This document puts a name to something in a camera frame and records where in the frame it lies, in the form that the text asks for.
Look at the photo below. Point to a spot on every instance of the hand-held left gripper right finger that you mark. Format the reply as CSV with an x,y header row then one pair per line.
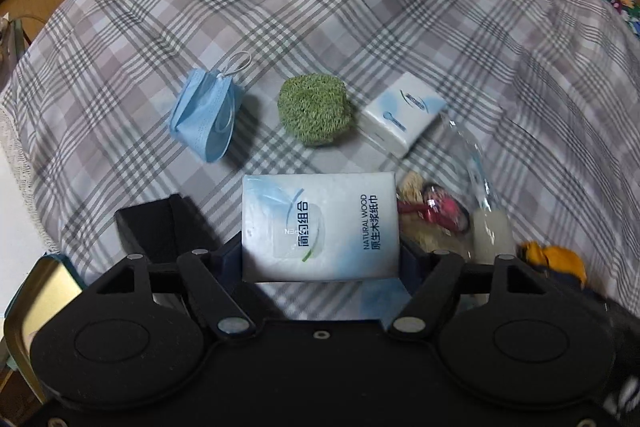
x,y
411,264

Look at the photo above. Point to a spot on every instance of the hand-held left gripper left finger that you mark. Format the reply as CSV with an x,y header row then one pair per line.
x,y
231,257

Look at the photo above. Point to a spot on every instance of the large white blue tissue pack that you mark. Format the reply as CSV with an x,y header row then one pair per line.
x,y
320,227

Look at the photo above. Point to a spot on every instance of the blue face mask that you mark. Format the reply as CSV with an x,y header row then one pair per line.
x,y
202,112

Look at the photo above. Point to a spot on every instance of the pink hair accessory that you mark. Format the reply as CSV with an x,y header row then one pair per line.
x,y
445,207

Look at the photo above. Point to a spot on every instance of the clear plastic bag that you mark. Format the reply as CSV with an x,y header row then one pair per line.
x,y
487,227

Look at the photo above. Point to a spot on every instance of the small white tissue pack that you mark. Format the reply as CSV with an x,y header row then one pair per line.
x,y
400,117

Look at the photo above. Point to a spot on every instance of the yellow cloth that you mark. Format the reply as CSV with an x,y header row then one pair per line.
x,y
560,259

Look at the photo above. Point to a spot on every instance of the green mesh scrubber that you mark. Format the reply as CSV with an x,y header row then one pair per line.
x,y
315,109

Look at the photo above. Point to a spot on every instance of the grey plaid bedsheet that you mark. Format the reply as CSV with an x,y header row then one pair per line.
x,y
320,7

